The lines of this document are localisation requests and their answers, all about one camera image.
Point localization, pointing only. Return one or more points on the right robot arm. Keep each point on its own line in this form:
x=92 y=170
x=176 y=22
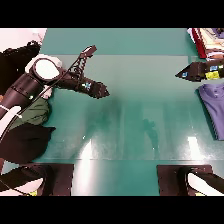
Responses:
x=200 y=181

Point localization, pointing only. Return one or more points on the purple T-shirt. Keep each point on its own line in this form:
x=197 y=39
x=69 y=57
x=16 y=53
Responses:
x=215 y=106

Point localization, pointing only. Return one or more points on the green garment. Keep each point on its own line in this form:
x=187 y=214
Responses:
x=35 y=112

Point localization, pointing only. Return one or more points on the red garment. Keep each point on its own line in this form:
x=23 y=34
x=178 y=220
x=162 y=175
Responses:
x=200 y=45

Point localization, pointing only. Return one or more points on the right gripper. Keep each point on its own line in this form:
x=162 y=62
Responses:
x=193 y=71

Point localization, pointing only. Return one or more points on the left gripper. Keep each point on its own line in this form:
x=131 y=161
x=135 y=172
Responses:
x=90 y=87

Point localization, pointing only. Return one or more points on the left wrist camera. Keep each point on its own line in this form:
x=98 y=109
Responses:
x=81 y=59

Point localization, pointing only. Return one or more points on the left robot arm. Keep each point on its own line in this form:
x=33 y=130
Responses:
x=25 y=88

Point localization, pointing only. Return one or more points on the heap of clothes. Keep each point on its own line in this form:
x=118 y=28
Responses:
x=215 y=40

